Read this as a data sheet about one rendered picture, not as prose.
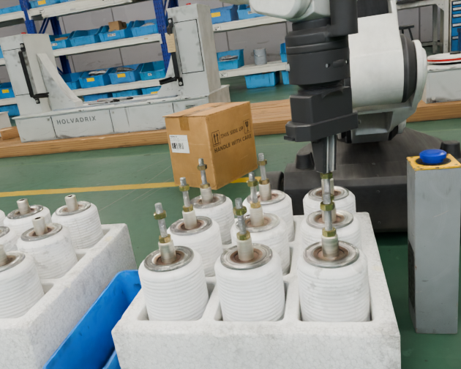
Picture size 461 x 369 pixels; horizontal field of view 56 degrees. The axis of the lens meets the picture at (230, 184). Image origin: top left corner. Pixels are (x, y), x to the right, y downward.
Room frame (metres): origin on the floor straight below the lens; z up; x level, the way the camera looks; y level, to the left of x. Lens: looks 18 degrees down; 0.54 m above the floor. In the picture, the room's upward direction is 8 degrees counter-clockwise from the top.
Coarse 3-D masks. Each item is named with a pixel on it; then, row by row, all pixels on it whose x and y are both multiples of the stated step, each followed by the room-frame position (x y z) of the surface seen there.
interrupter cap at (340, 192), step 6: (336, 186) 0.78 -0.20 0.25; (312, 192) 0.77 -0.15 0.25; (318, 192) 0.77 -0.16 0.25; (336, 192) 0.76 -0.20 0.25; (342, 192) 0.75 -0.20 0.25; (348, 192) 0.74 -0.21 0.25; (312, 198) 0.74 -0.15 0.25; (318, 198) 0.73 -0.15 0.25; (336, 198) 0.72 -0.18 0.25; (342, 198) 0.72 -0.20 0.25
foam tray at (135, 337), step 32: (288, 288) 0.57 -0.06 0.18; (384, 288) 0.53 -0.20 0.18; (128, 320) 0.55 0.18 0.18; (288, 320) 0.49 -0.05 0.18; (384, 320) 0.47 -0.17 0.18; (128, 352) 0.52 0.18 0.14; (160, 352) 0.51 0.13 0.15; (192, 352) 0.50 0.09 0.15; (224, 352) 0.49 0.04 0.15; (256, 352) 0.48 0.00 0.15; (288, 352) 0.47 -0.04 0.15; (320, 352) 0.46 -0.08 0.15; (352, 352) 0.45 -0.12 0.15; (384, 352) 0.44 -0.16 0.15
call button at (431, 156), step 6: (426, 150) 0.69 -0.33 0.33; (432, 150) 0.68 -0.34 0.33; (438, 150) 0.68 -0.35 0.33; (420, 156) 0.68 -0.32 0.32; (426, 156) 0.66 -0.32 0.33; (432, 156) 0.66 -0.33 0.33; (438, 156) 0.65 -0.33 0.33; (444, 156) 0.66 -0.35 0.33; (426, 162) 0.67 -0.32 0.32; (432, 162) 0.66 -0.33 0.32; (438, 162) 0.66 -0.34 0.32
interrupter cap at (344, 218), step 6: (318, 210) 0.68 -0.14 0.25; (336, 210) 0.67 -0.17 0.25; (342, 210) 0.66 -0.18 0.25; (312, 216) 0.66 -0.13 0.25; (318, 216) 0.66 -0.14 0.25; (336, 216) 0.65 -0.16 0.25; (342, 216) 0.64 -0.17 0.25; (348, 216) 0.64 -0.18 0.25; (306, 222) 0.64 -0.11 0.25; (312, 222) 0.64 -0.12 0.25; (318, 222) 0.63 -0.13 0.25; (324, 222) 0.64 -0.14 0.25; (336, 222) 0.63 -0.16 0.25; (342, 222) 0.62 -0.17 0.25; (348, 222) 0.61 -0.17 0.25; (318, 228) 0.61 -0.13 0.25; (336, 228) 0.60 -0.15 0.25
